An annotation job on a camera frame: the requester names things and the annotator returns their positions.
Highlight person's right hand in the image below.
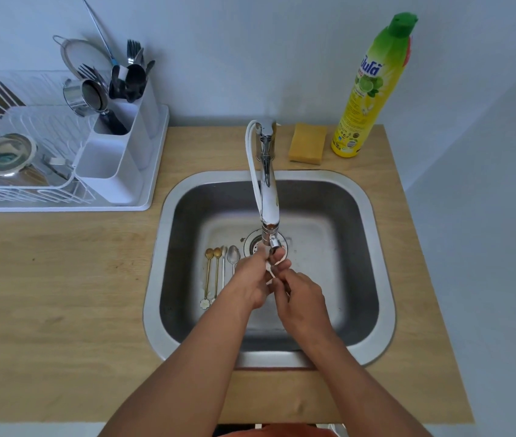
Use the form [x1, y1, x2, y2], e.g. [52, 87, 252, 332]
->
[271, 268, 334, 336]

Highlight person's left hand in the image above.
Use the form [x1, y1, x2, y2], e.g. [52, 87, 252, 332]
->
[219, 244, 293, 311]

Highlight gold spoon with flower end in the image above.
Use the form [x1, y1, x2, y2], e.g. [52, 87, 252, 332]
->
[211, 246, 223, 300]
[199, 248, 215, 311]

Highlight white cutlery holder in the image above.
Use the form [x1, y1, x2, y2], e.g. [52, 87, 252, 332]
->
[75, 79, 161, 206]

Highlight person's right forearm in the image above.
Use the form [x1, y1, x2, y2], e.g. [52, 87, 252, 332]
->
[301, 320, 431, 437]

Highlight person's left forearm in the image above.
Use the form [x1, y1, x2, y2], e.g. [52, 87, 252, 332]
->
[98, 291, 258, 437]

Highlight steel pots in rack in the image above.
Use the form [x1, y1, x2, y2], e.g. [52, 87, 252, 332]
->
[0, 133, 38, 178]

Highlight steel sink drain strainer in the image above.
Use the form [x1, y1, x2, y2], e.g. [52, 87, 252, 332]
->
[243, 228, 289, 260]

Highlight stainless steel sink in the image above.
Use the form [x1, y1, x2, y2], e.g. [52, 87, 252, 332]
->
[143, 169, 396, 370]

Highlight chrome faucet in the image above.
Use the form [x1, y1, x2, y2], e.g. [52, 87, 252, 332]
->
[254, 118, 288, 251]

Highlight yellow sponge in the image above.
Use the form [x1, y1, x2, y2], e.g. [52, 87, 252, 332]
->
[288, 122, 328, 166]

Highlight white plastic drainer tray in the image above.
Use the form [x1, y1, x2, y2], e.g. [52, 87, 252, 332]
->
[0, 70, 170, 212]

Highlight yellow dish soap bottle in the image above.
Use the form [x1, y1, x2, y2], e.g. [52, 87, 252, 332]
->
[330, 12, 419, 158]

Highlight small grey kitchen tool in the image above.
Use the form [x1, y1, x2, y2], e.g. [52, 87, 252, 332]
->
[39, 154, 75, 180]

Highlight silver fork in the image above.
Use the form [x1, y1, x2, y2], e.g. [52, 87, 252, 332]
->
[77, 63, 109, 87]
[126, 39, 145, 67]

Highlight steel mesh strainer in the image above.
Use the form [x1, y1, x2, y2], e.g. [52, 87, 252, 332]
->
[52, 35, 114, 83]

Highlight white faucet hose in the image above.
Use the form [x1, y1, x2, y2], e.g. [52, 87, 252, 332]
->
[245, 118, 268, 223]

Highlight white wire dish rack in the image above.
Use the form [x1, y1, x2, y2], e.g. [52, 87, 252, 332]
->
[0, 70, 97, 205]

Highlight steel cup with black handle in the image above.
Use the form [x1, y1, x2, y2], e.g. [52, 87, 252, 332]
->
[62, 78, 129, 136]

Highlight thin metal blue-handled tool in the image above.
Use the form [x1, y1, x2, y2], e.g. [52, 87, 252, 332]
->
[80, 0, 120, 68]

